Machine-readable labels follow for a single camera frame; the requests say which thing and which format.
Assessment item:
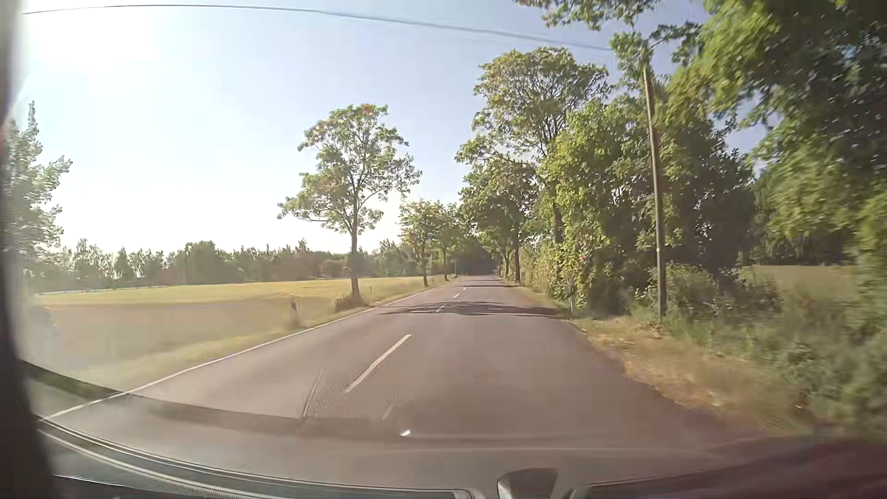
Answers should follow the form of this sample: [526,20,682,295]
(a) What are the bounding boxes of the row of trees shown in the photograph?
[455,0,887,327]

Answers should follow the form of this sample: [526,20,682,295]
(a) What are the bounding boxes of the tree with pale leaves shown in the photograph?
[0,103,73,292]

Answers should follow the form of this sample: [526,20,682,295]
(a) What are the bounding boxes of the car's own bonnet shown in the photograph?
[28,398,887,499]

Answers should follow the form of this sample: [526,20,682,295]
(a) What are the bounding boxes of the distant wood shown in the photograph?
[31,237,424,293]

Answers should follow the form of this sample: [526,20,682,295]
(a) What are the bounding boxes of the grey asphalt road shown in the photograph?
[43,275,763,444]

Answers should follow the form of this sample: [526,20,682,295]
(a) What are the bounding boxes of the grass verge with weeds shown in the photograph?
[513,265,887,438]

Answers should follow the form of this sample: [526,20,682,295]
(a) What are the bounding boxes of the overhead wires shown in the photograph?
[24,3,614,53]

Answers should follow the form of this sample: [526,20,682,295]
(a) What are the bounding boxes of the tall roadside tree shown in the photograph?
[278,104,422,306]

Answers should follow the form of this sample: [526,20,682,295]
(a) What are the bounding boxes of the wooden utility pole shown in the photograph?
[641,62,669,321]

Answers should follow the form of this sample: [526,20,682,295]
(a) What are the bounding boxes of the yellow grass field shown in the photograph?
[21,275,451,392]

